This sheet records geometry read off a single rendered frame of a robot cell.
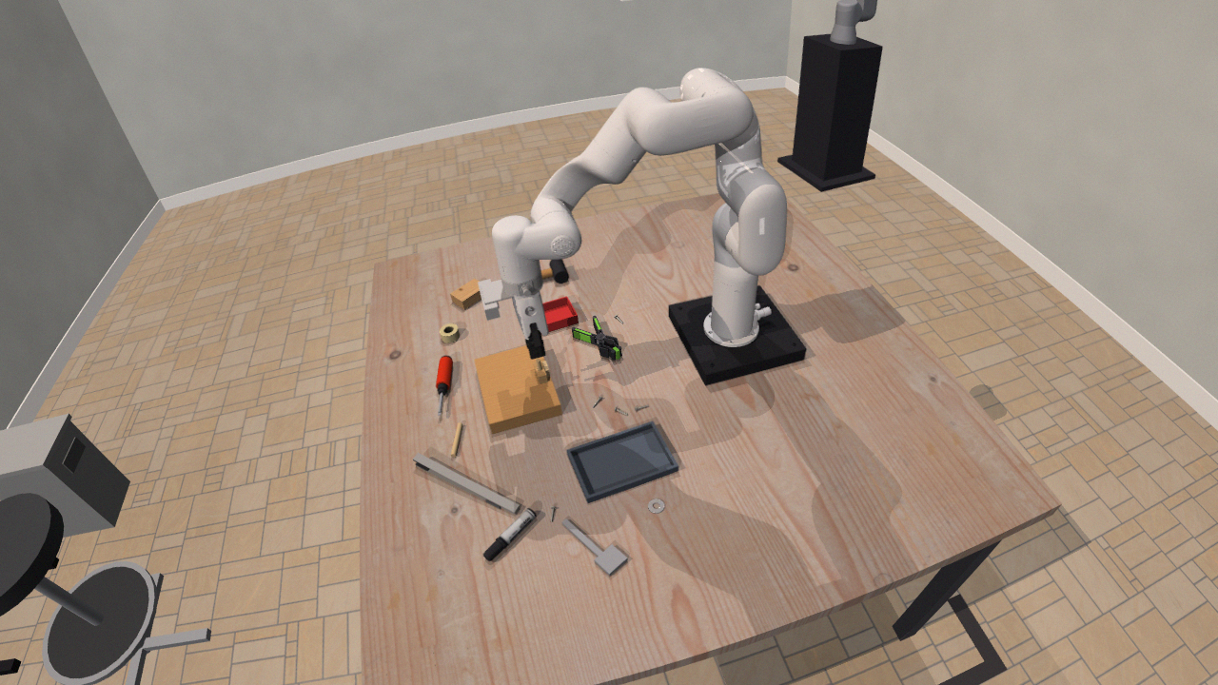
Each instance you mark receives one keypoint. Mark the light brown wooden board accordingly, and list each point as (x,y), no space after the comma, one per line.
(511,391)

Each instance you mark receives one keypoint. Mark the red open-top tray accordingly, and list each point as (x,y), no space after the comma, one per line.
(556,313)

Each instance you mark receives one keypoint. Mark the red-handled screwdriver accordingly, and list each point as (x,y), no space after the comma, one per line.
(444,378)

